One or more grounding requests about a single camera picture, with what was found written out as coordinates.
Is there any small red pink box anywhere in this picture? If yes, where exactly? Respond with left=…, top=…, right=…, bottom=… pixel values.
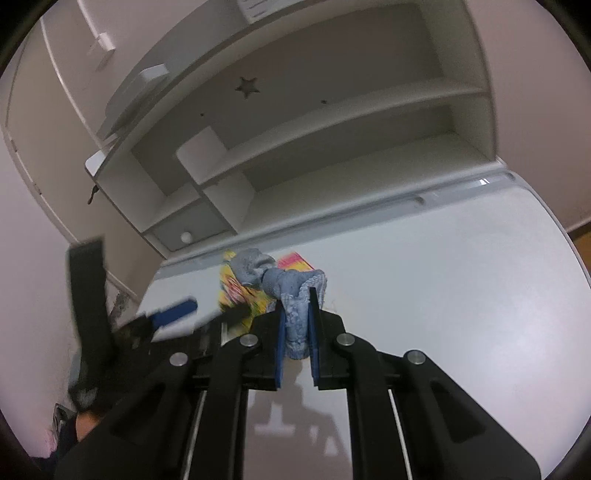
left=276, top=251, right=315, bottom=274

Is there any white paper sheet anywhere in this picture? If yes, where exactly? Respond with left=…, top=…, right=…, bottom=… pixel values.
left=235, top=0, right=283, bottom=22

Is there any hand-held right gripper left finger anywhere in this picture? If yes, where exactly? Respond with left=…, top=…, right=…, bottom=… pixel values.
left=55, top=298, right=290, bottom=480

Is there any white door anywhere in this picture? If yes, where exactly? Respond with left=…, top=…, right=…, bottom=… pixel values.
left=0, top=18, right=163, bottom=289

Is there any grey drawer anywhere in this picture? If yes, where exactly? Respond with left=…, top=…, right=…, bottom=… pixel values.
left=151, top=211, right=228, bottom=253

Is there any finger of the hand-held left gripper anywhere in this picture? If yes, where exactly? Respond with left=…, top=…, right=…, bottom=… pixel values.
left=203, top=302, right=251, bottom=335
left=116, top=297, right=199, bottom=346

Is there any white shelf unit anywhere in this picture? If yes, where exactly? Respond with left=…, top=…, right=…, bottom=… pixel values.
left=84, top=0, right=502, bottom=260

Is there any white wall switch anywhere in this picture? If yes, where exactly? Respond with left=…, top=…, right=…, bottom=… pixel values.
left=87, top=32, right=116, bottom=71

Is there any white flat box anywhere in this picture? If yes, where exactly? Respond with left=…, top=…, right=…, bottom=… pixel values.
left=103, top=65, right=170, bottom=140

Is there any yellow cardboard box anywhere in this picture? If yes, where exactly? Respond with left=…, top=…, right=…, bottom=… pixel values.
left=217, top=250, right=279, bottom=321

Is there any person's left forearm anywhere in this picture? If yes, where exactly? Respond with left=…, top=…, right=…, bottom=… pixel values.
left=73, top=410, right=105, bottom=445

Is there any grey sock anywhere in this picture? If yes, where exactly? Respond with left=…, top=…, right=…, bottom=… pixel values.
left=229, top=247, right=330, bottom=361

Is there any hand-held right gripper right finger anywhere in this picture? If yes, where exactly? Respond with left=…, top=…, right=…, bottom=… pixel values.
left=308, top=287, right=542, bottom=480

